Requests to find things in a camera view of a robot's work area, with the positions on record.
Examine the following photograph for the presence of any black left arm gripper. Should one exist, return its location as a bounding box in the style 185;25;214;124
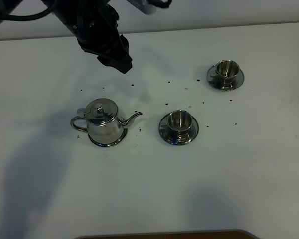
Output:
53;0;132;74

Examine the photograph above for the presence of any stainless steel teapot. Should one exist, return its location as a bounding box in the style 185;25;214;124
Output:
70;98;143;134

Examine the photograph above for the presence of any teapot steel saucer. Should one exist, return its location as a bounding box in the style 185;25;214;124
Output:
88;127;128;147

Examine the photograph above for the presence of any near stainless steel teacup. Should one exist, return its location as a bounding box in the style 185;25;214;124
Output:
159;110;193;133

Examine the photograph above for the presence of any stainless steel teacup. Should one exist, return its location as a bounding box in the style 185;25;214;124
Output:
210;60;240;83
159;110;193;133

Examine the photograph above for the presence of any far stainless steel teacup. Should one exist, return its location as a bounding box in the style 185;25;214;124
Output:
210;60;240;83

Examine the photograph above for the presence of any near steel saucer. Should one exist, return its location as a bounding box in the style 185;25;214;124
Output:
158;116;199;146

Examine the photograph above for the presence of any far steel saucer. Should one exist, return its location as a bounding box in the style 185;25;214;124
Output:
206;65;245;91

